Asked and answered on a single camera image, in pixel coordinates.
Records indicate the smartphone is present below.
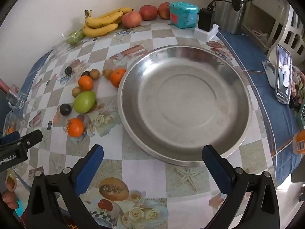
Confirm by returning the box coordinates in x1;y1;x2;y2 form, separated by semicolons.
275;44;293;104

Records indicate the teal plastic box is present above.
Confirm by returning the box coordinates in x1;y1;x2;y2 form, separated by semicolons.
169;2;199;29

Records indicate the pale pink apple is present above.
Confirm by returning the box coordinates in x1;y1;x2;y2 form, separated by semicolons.
122;11;143;28

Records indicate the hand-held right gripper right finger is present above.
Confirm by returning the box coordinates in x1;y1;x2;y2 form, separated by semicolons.
202;144;280;229

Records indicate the checkered printed tablecloth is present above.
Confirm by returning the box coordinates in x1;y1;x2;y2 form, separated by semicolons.
5;17;301;229

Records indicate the green printed box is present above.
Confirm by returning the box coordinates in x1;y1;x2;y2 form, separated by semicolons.
297;102;305;127

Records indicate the grey phone stand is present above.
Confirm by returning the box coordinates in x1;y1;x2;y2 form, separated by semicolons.
262;61;278;89

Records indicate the orange packet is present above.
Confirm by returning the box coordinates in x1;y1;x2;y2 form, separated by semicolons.
293;130;305;154

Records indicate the orange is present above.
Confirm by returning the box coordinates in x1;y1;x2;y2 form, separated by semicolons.
67;118;85;138
78;75;93;90
110;69;127;88

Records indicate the clear container with green fruit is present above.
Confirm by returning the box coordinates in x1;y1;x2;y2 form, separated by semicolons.
61;30;86;47

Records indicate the black power adapter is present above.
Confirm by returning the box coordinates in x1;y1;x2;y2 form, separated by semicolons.
198;8;215;32

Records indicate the red apple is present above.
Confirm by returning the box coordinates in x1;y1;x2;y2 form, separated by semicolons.
139;5;158;21
158;2;171;19

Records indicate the yellow banana bunch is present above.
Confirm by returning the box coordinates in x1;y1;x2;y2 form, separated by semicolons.
82;7;134;38

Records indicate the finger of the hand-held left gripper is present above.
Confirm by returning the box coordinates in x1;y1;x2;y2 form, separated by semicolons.
14;130;43;149
0;131;21;145

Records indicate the green apple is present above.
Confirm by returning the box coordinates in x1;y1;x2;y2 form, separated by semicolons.
73;91;97;114

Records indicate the clear glass mug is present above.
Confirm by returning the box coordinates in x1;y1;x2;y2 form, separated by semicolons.
6;83;28;109

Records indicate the stainless steel kettle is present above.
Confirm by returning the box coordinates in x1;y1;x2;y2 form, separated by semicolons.
213;0;253;34

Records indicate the person's left hand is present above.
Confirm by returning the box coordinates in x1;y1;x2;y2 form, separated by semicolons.
1;190;19;211

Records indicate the round stainless steel basin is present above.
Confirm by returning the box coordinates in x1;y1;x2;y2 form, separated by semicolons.
117;45;253;167

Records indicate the white wooden furniture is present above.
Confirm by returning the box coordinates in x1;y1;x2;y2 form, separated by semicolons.
245;0;305;53

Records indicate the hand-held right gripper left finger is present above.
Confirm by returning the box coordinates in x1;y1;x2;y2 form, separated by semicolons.
26;144;112;229

